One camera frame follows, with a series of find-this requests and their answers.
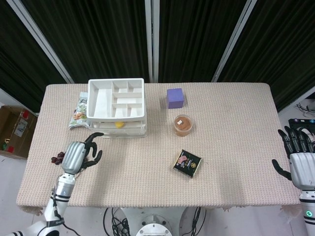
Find clear plastic drawer with handle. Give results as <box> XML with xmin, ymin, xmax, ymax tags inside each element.
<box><xmin>89</xmin><ymin>120</ymin><xmax>148</xmax><ymax>130</ymax></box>

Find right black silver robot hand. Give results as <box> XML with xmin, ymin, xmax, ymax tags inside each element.
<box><xmin>271</xmin><ymin>126</ymin><xmax>315</xmax><ymax>190</ymax></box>

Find clear jar of rubber bands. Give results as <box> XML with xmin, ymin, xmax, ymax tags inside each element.
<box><xmin>173</xmin><ymin>114</ymin><xmax>193</xmax><ymax>137</ymax></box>

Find white floor cables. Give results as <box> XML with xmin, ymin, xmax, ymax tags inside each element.
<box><xmin>294</xmin><ymin>102</ymin><xmax>315</xmax><ymax>118</ymax></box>

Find black curtain panel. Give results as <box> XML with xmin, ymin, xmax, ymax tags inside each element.
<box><xmin>218</xmin><ymin>0</ymin><xmax>315</xmax><ymax>113</ymax></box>
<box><xmin>22</xmin><ymin>0</ymin><xmax>151</xmax><ymax>84</ymax></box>
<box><xmin>0</xmin><ymin>0</ymin><xmax>67</xmax><ymax>113</ymax></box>
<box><xmin>158</xmin><ymin>0</ymin><xmax>247</xmax><ymax>83</ymax></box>

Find black electronic device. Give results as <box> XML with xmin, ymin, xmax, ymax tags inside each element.
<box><xmin>287</xmin><ymin>118</ymin><xmax>315</xmax><ymax>151</ymax></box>

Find white frame pole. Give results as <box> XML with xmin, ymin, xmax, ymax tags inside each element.
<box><xmin>144</xmin><ymin>0</ymin><xmax>160</xmax><ymax>83</ymax></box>
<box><xmin>6</xmin><ymin>0</ymin><xmax>75</xmax><ymax>84</ymax></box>
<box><xmin>211</xmin><ymin>0</ymin><xmax>258</xmax><ymax>83</ymax></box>

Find dark red grape bunch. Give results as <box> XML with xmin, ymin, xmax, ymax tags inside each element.
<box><xmin>51</xmin><ymin>151</ymin><xmax>66</xmax><ymax>165</ymax></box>

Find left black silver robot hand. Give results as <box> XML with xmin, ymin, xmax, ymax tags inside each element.
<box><xmin>61</xmin><ymin>132</ymin><xmax>104</xmax><ymax>175</ymax></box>

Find brown cardboard box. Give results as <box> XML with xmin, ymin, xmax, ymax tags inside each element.
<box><xmin>0</xmin><ymin>105</ymin><xmax>39</xmax><ymax>160</ymax></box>

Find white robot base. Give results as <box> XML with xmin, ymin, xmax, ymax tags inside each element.
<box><xmin>120</xmin><ymin>207</ymin><xmax>191</xmax><ymax>236</ymax></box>

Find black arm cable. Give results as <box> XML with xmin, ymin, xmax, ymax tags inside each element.
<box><xmin>50</xmin><ymin>186</ymin><xmax>83</xmax><ymax>234</ymax></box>

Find black cable bundle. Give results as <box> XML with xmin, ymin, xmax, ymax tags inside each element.
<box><xmin>103</xmin><ymin>207</ymin><xmax>131</xmax><ymax>236</ymax></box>
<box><xmin>191</xmin><ymin>207</ymin><xmax>207</xmax><ymax>236</ymax></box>

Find beige waffle tablecloth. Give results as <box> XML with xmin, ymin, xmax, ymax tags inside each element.
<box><xmin>16</xmin><ymin>83</ymin><xmax>302</xmax><ymax>212</ymax></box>

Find black snack packet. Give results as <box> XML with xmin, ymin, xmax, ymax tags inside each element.
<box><xmin>173</xmin><ymin>149</ymin><xmax>204</xmax><ymax>177</ymax></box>

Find purple foam cube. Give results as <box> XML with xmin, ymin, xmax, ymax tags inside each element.
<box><xmin>166</xmin><ymin>88</ymin><xmax>186</xmax><ymax>110</ymax></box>

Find white plastic drawer cabinet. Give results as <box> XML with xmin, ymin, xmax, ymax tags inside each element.
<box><xmin>86</xmin><ymin>78</ymin><xmax>148</xmax><ymax>139</ymax></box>

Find printed snack bag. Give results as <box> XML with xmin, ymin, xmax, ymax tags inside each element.
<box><xmin>68</xmin><ymin>91</ymin><xmax>90</xmax><ymax>130</ymax></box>

